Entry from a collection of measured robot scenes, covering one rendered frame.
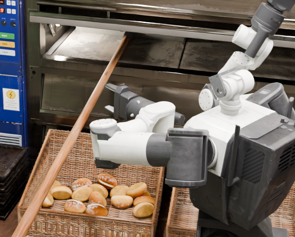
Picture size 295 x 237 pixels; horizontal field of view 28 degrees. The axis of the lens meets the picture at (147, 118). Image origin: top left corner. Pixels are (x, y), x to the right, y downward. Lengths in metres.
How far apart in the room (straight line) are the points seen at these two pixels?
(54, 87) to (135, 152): 1.21
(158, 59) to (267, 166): 1.27
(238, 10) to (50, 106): 0.94
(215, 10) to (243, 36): 0.56
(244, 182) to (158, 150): 0.25
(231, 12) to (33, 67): 0.91
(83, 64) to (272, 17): 1.03
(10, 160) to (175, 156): 1.29
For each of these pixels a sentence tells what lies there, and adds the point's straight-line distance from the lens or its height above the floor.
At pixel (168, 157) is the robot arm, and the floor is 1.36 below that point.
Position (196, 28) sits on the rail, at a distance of 2.34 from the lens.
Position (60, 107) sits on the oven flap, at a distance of 2.71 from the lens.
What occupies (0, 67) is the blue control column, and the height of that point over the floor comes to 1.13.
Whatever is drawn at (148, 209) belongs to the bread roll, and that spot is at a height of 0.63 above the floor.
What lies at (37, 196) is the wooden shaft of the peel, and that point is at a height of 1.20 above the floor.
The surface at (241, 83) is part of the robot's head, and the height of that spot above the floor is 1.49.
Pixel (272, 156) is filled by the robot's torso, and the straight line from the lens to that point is 1.52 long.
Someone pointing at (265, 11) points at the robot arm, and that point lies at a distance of 1.88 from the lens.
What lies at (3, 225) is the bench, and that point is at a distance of 2.60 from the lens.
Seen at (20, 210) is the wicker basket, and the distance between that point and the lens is 2.44.
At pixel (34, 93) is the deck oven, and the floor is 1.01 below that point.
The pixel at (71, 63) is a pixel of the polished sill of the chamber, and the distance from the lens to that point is 2.63.
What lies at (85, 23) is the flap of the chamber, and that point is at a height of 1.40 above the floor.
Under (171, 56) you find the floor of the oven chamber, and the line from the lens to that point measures 2.76.
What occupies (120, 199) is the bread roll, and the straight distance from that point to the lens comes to 2.63.
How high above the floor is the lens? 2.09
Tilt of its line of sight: 25 degrees down
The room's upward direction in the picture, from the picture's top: 4 degrees clockwise
